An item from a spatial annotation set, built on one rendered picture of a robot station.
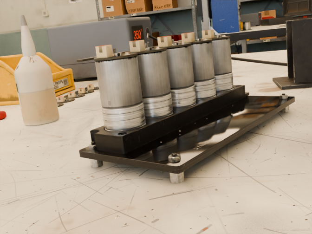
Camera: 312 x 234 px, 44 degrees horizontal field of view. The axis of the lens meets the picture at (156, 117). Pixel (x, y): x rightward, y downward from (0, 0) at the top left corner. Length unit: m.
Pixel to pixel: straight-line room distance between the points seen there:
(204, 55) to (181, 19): 4.69
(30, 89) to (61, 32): 0.32
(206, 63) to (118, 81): 0.09
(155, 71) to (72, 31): 0.45
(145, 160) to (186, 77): 0.08
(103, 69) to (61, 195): 0.07
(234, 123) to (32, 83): 0.20
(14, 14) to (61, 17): 0.78
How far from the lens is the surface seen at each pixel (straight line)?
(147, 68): 0.23
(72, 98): 0.50
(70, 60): 0.68
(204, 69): 0.28
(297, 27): 0.42
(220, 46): 0.30
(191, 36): 0.28
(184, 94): 0.26
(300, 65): 0.42
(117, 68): 0.21
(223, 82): 0.31
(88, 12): 5.47
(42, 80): 0.37
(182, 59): 0.26
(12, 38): 6.20
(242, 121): 0.25
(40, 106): 0.37
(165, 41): 0.26
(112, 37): 0.64
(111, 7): 4.79
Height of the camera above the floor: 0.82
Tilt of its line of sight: 13 degrees down
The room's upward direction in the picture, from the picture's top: 7 degrees counter-clockwise
